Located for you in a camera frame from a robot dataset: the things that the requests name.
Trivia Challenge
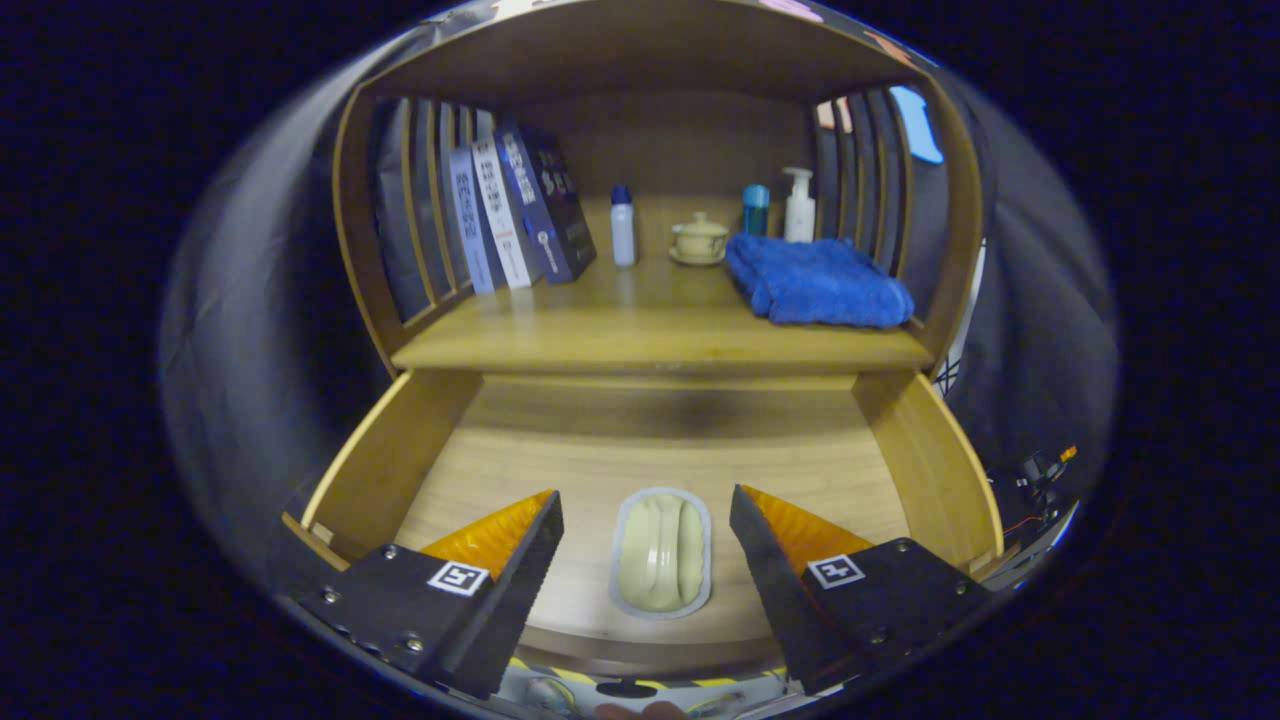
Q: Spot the dark blue book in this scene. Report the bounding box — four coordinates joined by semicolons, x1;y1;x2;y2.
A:
494;124;599;285

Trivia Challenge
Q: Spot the white bottle with blue cap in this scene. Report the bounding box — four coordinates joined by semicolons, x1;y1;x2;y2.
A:
610;184;638;268

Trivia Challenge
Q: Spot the pale green handled scrub brush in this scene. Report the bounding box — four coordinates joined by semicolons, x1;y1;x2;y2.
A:
608;486;714;620

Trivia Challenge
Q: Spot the white pump bottle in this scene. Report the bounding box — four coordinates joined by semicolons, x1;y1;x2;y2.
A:
782;166;817;244

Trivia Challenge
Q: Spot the wooden drawer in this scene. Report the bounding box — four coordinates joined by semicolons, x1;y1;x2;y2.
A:
283;368;1006;681

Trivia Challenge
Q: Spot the blue folded towel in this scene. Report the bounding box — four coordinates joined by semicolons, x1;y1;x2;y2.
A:
724;232;916;330

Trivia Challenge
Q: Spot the wooden cabinet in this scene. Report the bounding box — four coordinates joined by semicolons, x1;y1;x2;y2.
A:
330;0;986;391

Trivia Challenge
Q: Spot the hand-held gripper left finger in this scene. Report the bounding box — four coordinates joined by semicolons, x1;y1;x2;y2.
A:
283;489;566;701

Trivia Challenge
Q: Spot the cream lidded teacup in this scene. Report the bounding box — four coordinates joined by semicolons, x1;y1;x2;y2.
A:
668;211;730;267

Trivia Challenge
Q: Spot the black device with orange part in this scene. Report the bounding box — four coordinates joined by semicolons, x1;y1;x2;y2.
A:
1005;445;1081;501

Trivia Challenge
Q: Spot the wooden countertop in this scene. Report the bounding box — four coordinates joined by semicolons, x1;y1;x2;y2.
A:
392;195;936;377

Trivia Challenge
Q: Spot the black backdrop cloth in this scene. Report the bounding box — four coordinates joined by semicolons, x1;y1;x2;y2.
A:
158;0;1119;601

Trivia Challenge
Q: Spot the white book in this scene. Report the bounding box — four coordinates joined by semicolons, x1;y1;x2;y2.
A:
470;135;541;291

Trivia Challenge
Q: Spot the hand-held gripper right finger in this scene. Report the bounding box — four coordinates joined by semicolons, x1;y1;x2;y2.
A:
729;484;996;695

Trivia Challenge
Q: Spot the light blue book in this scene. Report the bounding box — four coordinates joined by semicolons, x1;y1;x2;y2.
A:
447;146;508;295

